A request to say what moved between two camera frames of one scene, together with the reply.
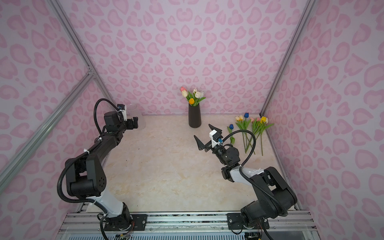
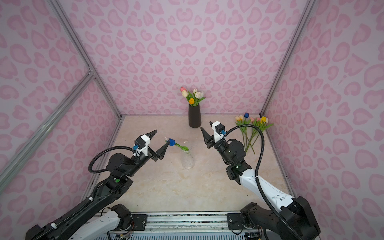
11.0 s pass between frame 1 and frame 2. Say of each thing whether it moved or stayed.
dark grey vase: stayed
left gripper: moved
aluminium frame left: stayed
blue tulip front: moved
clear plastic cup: moved
